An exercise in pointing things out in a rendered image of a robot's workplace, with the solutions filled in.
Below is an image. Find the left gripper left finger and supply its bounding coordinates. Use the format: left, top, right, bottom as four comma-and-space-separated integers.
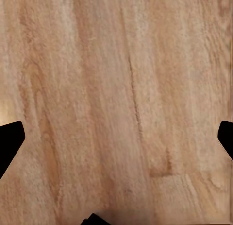
0, 121, 25, 179

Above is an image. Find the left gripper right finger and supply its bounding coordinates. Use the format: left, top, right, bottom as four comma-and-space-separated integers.
217, 121, 233, 160

